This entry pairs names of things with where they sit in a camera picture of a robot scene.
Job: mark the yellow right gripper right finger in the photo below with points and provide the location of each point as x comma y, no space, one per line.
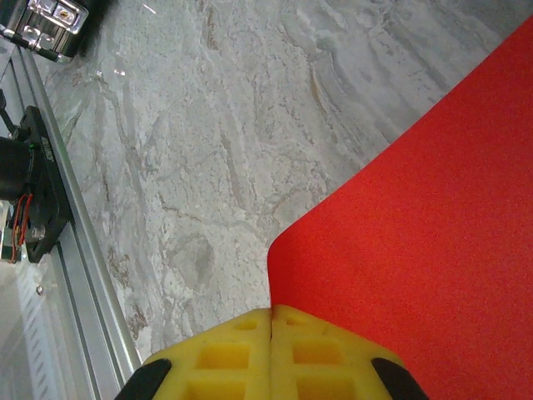
325,366

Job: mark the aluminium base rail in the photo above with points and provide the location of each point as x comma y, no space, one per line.
85,237

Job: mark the chrome case latch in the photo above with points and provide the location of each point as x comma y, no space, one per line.
46,21

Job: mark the red cloth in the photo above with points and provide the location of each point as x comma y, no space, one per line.
416,229

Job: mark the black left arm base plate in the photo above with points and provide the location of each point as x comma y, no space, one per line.
46,187

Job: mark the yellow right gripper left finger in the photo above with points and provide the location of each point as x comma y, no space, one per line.
225,366

